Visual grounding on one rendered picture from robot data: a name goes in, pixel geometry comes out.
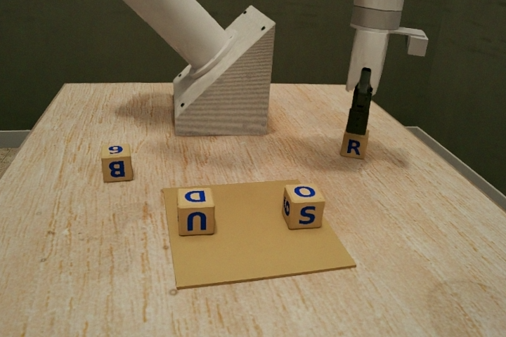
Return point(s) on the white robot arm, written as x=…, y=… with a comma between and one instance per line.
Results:
x=202, y=42

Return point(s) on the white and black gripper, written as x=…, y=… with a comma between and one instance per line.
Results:
x=367, y=56

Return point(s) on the tan cardboard mat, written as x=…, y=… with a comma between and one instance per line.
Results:
x=251, y=239

